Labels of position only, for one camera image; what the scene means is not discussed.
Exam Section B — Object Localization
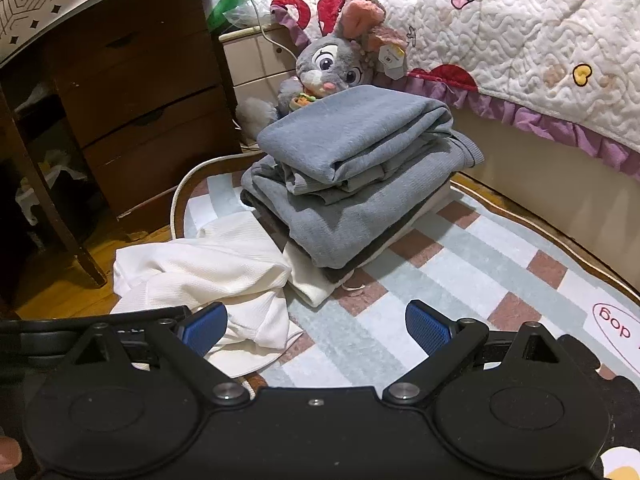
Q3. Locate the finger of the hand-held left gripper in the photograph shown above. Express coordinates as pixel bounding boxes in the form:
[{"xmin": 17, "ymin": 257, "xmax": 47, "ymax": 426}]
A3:
[{"xmin": 0, "ymin": 306, "xmax": 193, "ymax": 370}]

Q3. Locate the brown wooden desk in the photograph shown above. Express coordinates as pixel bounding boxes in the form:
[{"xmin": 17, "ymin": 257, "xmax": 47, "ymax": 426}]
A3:
[{"xmin": 0, "ymin": 0, "xmax": 244, "ymax": 311}]

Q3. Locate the checked pastel rug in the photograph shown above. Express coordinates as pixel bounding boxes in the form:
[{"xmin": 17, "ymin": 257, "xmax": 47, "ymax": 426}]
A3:
[{"xmin": 182, "ymin": 167, "xmax": 640, "ymax": 480}]

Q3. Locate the wooden drawer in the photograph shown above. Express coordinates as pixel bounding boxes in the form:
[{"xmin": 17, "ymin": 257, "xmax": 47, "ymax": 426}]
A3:
[
  {"xmin": 55, "ymin": 30, "xmax": 231, "ymax": 148},
  {"xmin": 47, "ymin": 0, "xmax": 216, "ymax": 78},
  {"xmin": 82, "ymin": 85, "xmax": 243, "ymax": 233}
]

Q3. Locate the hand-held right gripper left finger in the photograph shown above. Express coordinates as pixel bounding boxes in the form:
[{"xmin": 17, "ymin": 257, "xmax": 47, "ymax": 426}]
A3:
[{"xmin": 55, "ymin": 302, "xmax": 251, "ymax": 407}]

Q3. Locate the folded light grey garment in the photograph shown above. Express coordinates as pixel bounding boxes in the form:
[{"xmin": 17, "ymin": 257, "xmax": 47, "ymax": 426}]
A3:
[{"xmin": 256, "ymin": 85, "xmax": 454, "ymax": 197}]

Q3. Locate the beige bed frame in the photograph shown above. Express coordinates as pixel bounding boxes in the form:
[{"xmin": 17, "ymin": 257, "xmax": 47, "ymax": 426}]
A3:
[{"xmin": 450, "ymin": 105, "xmax": 640, "ymax": 301}]

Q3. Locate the grey plush rabbit toy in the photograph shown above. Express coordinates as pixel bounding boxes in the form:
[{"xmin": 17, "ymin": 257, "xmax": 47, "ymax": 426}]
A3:
[{"xmin": 235, "ymin": 0, "xmax": 416, "ymax": 137}]

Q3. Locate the white ribbed garment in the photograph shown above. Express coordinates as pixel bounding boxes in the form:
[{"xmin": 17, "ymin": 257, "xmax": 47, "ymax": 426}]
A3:
[{"xmin": 111, "ymin": 211, "xmax": 293, "ymax": 317}]

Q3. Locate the white plastic object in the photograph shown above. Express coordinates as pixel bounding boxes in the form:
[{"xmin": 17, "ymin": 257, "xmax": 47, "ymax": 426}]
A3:
[{"xmin": 15, "ymin": 162, "xmax": 88, "ymax": 226}]

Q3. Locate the white quilt with red print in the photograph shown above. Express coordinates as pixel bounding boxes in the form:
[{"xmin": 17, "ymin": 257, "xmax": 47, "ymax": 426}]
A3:
[{"xmin": 270, "ymin": 0, "xmax": 640, "ymax": 183}]

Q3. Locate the folded grey sweatshirt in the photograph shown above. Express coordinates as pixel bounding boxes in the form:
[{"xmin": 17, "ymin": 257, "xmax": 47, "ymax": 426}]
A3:
[{"xmin": 240, "ymin": 130, "xmax": 486, "ymax": 269}]

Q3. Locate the person's left hand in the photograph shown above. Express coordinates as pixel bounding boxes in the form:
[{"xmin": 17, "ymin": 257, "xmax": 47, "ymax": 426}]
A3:
[{"xmin": 0, "ymin": 435, "xmax": 23, "ymax": 467}]

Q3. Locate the white nightstand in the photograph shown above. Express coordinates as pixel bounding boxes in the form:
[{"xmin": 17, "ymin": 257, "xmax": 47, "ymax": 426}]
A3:
[{"xmin": 217, "ymin": 22, "xmax": 311, "ymax": 111}]

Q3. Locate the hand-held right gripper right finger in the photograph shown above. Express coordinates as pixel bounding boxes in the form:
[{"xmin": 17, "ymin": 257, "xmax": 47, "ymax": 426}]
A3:
[{"xmin": 383, "ymin": 300, "xmax": 585, "ymax": 407}]

